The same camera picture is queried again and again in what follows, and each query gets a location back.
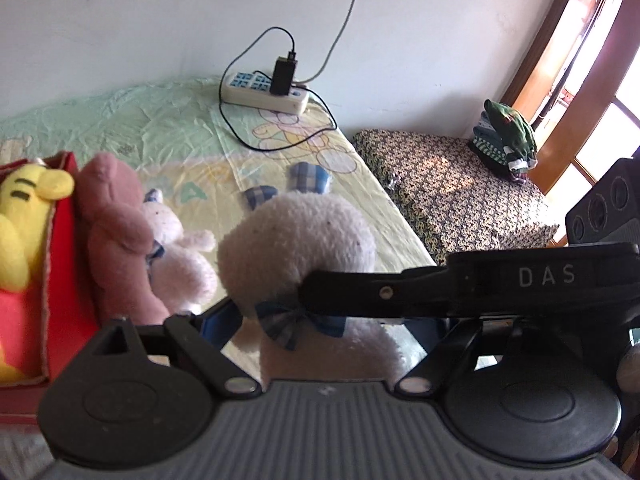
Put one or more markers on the pink plush toy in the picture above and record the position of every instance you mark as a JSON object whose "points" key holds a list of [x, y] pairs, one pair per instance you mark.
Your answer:
{"points": [[115, 240]]}

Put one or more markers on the cartoon printed bed sheet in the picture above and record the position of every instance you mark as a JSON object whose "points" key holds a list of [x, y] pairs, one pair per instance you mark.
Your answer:
{"points": [[150, 130]]}

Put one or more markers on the wooden window frame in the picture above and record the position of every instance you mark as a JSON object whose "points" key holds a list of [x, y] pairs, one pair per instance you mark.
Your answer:
{"points": [[560, 110]]}

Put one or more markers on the yellow plush bear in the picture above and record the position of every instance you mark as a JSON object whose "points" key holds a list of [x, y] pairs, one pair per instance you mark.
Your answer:
{"points": [[20, 240]]}

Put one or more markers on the stack of folded clothes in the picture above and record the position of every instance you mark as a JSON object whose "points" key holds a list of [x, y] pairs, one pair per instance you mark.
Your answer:
{"points": [[505, 145]]}

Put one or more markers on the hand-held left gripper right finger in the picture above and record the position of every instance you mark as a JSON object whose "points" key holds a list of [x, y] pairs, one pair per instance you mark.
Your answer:
{"points": [[422, 335]]}

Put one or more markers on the clear plastic clip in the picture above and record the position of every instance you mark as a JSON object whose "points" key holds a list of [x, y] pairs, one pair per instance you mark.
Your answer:
{"points": [[393, 182]]}

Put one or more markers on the small white plush bunny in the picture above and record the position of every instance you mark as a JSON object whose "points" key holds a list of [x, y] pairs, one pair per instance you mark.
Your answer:
{"points": [[180, 270]]}

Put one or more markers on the black charger adapter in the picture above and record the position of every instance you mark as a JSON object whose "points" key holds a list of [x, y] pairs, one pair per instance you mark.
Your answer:
{"points": [[282, 77]]}

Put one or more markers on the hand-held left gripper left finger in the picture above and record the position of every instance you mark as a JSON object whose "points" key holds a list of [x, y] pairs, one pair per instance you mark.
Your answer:
{"points": [[220, 322]]}

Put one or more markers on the red cardboard box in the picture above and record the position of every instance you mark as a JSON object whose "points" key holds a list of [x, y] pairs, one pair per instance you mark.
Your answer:
{"points": [[70, 285]]}

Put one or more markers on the large white plush toy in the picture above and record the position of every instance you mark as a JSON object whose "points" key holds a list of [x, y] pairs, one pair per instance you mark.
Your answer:
{"points": [[300, 235]]}

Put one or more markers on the white power strip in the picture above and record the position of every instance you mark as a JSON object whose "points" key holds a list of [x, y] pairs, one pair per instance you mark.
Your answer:
{"points": [[250, 92]]}

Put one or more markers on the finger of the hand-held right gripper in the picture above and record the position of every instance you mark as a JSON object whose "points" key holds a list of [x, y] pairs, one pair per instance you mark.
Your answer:
{"points": [[370, 292], [332, 326]]}

